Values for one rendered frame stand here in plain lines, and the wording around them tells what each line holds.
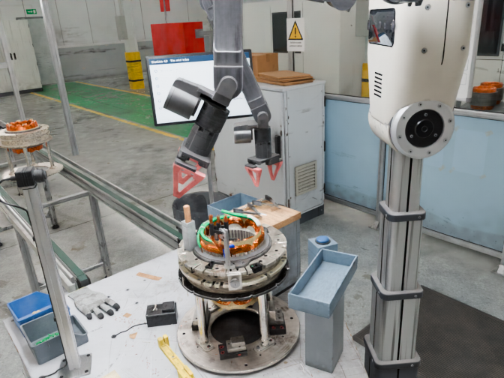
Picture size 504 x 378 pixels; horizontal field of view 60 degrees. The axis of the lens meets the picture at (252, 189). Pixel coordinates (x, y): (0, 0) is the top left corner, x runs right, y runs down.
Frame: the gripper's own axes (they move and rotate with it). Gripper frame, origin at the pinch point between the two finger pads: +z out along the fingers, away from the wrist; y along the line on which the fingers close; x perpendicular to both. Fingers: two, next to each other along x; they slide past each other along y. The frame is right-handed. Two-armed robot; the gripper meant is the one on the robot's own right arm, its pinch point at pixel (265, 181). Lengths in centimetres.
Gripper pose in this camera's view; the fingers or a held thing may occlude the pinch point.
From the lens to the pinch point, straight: 156.4
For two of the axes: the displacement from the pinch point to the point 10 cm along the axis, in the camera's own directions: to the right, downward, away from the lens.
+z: 0.5, 9.3, 3.5
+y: -7.2, 2.8, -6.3
